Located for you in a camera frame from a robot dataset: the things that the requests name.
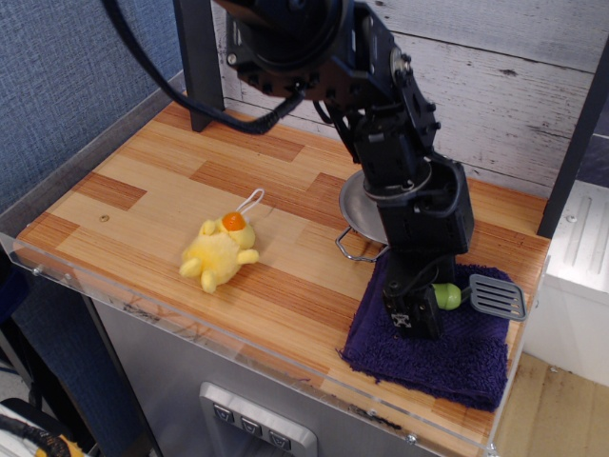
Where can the purple folded towel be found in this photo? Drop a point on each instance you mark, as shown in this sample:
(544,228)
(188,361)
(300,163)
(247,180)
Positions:
(467,365)

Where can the green handled grey spatula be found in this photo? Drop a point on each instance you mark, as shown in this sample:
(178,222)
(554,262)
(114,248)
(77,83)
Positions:
(486,295)

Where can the stainless steel cabinet front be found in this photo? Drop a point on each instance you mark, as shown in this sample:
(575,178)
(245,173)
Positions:
(165,369)

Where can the silver control panel with buttons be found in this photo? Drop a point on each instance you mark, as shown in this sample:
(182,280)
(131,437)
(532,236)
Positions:
(242,427)

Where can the black vertical post left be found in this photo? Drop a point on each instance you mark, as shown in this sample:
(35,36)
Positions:
(198,47)

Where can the yellow plush duck toy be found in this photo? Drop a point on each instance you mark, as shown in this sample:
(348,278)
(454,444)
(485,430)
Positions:
(222,246)

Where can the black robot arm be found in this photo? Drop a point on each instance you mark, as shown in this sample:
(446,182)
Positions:
(340,56)

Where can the yellow object bottom left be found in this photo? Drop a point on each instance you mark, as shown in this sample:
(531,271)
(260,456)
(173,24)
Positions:
(66,448)

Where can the black vertical post right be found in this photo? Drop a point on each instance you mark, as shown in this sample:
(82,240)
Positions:
(574,155)

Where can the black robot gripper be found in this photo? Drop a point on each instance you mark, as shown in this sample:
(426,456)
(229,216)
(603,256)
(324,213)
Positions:
(428,221)

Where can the stainless steel pot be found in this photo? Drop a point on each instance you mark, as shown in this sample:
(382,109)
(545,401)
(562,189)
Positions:
(362,217)

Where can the black vertical post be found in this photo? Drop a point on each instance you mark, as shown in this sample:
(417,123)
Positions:
(198,47)
(574,155)

